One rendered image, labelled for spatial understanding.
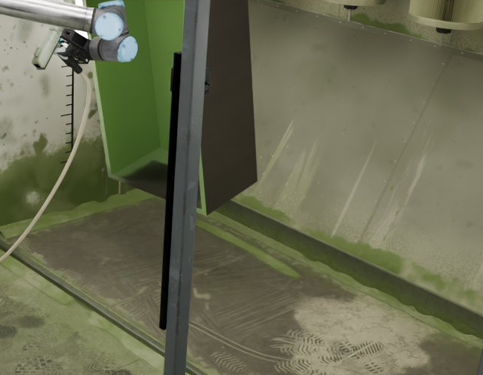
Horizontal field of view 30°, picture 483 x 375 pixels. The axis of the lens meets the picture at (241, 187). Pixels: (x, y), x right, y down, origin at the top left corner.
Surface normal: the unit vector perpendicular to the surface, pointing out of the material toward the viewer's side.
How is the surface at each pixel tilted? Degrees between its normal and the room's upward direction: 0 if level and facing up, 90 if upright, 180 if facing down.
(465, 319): 90
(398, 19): 90
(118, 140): 90
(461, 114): 57
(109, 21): 90
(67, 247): 0
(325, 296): 0
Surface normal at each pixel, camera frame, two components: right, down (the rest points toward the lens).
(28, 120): 0.71, 0.31
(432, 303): -0.70, 0.21
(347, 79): -0.55, -0.33
